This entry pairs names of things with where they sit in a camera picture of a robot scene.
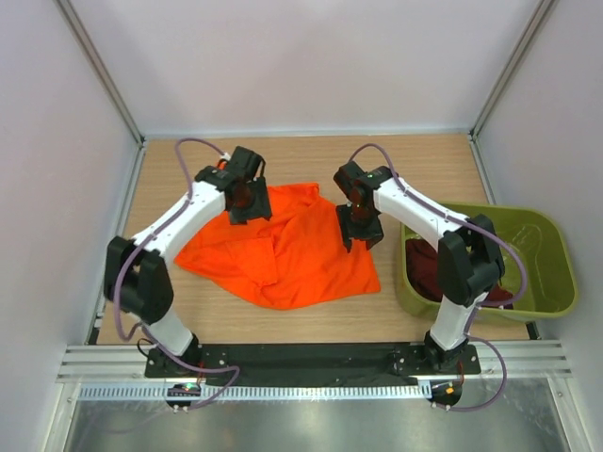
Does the orange t shirt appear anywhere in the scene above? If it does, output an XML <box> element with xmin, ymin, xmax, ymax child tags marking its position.
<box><xmin>174</xmin><ymin>182</ymin><xmax>381</xmax><ymax>310</ymax></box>

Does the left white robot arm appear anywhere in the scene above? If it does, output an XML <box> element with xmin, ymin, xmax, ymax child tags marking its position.
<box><xmin>103</xmin><ymin>146</ymin><xmax>272</xmax><ymax>369</ymax></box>

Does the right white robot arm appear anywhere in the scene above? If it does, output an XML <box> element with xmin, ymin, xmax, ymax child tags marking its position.
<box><xmin>334</xmin><ymin>161</ymin><xmax>505</xmax><ymax>371</ymax></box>

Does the maroon t shirt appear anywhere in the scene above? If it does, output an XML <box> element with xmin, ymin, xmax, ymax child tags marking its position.
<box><xmin>405</xmin><ymin>235</ymin><xmax>513</xmax><ymax>307</ymax></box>

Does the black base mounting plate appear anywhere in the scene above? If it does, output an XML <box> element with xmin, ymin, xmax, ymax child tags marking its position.
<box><xmin>144</xmin><ymin>341</ymin><xmax>481</xmax><ymax>388</ymax></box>

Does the olive green plastic basket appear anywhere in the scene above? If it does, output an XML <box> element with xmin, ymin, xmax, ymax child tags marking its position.
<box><xmin>396</xmin><ymin>202</ymin><xmax>578</xmax><ymax>325</ymax></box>

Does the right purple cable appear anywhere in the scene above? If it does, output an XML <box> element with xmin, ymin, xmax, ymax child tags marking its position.
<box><xmin>350</xmin><ymin>143</ymin><xmax>528</xmax><ymax>413</ymax></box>

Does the purple cable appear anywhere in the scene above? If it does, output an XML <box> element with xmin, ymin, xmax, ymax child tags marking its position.
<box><xmin>350</xmin><ymin>143</ymin><xmax>528</xmax><ymax>413</ymax></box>
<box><xmin>115</xmin><ymin>137</ymin><xmax>241</xmax><ymax>410</ymax></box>

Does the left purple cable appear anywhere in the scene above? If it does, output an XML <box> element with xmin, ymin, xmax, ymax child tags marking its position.
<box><xmin>115</xmin><ymin>137</ymin><xmax>241</xmax><ymax>410</ymax></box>

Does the aluminium frame rail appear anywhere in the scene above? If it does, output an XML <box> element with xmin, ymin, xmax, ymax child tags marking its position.
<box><xmin>57</xmin><ymin>340</ymin><xmax>572</xmax><ymax>387</ymax></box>

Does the slotted cable duct rail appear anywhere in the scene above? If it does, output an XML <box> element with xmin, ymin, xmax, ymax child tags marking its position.
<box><xmin>78</xmin><ymin>381</ymin><xmax>432</xmax><ymax>403</ymax></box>

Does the left aluminium corner post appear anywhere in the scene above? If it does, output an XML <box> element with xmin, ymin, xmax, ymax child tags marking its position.
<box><xmin>53</xmin><ymin>0</ymin><xmax>145</xmax><ymax>147</ymax></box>

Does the aluminium corner post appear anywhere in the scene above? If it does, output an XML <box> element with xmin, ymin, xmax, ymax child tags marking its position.
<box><xmin>469</xmin><ymin>0</ymin><xmax>558</xmax><ymax>142</ymax></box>
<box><xmin>53</xmin><ymin>0</ymin><xmax>145</xmax><ymax>147</ymax></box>

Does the right aluminium corner post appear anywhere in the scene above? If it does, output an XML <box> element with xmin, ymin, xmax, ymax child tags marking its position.
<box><xmin>469</xmin><ymin>0</ymin><xmax>558</xmax><ymax>142</ymax></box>

